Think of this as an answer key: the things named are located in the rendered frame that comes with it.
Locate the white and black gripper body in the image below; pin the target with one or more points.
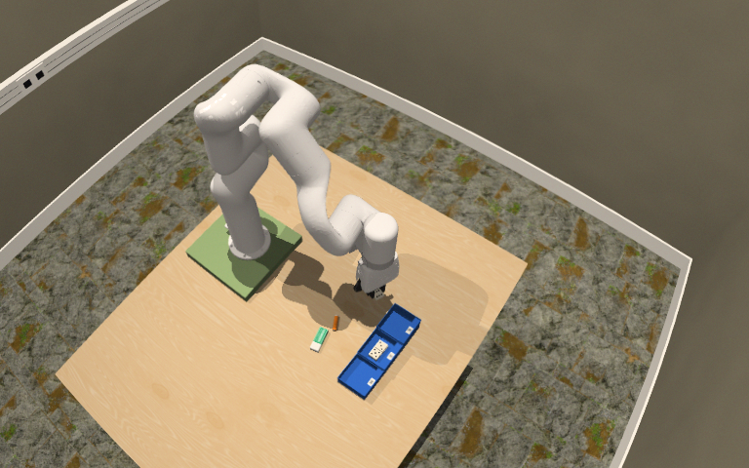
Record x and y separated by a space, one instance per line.
374 279

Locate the blue three-compartment bin rack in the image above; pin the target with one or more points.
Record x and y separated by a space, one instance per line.
361 370

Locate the green and grey eraser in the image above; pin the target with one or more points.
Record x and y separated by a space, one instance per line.
319 339

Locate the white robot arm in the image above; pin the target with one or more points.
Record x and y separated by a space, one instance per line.
354 224

